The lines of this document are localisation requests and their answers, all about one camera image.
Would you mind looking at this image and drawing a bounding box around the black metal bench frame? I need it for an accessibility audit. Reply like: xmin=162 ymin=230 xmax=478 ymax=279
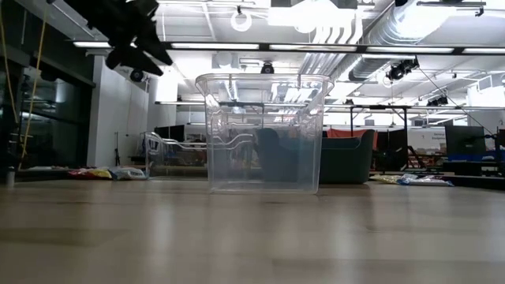
xmin=349 ymin=104 xmax=412 ymax=171

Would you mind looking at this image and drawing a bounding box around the red Skittles candy pack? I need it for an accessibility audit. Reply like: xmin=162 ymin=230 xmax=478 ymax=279
xmin=67 ymin=168 xmax=95 ymax=181

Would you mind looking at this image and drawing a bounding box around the white ring lamp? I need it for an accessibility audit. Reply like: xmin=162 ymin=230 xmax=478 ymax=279
xmin=230 ymin=9 xmax=253 ymax=33

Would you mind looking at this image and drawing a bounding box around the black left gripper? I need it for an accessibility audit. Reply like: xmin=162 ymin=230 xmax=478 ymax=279
xmin=94 ymin=0 xmax=174 ymax=77

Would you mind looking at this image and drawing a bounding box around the blue desk surface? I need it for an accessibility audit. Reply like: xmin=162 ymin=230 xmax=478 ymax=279
xmin=447 ymin=153 xmax=505 ymax=163

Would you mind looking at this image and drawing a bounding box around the black tripod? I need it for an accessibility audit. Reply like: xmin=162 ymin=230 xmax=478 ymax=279
xmin=113 ymin=131 xmax=122 ymax=166

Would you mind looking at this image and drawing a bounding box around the black computer monitor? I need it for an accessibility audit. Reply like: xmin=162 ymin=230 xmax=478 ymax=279
xmin=444 ymin=125 xmax=487 ymax=157
xmin=153 ymin=124 xmax=186 ymax=143

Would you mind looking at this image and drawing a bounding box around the long ceiling light strip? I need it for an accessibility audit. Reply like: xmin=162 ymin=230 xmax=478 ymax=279
xmin=73 ymin=40 xmax=505 ymax=55

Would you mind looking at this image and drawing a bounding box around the large clear plastic bin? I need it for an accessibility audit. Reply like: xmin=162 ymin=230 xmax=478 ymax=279
xmin=195 ymin=73 xmax=335 ymax=195

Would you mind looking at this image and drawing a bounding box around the black ceiling spotlight cluster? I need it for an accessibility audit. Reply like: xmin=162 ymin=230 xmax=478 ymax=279
xmin=385 ymin=58 xmax=421 ymax=82
xmin=425 ymin=94 xmax=450 ymax=107

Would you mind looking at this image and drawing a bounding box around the silver air duct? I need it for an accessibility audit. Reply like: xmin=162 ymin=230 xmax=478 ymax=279
xmin=346 ymin=0 xmax=449 ymax=82

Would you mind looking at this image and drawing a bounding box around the orange fabric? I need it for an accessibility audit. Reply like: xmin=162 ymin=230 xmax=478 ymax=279
xmin=326 ymin=128 xmax=379 ymax=140

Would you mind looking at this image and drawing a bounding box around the yellow hanging cable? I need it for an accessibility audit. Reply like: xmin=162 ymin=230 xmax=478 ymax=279
xmin=0 ymin=0 xmax=49 ymax=171

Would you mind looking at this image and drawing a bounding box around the small clear plastic bin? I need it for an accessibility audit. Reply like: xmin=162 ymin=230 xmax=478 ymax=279
xmin=144 ymin=131 xmax=210 ymax=179

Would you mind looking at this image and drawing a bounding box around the teal plastic bin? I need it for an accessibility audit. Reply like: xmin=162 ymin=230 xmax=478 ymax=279
xmin=318 ymin=129 xmax=376 ymax=185

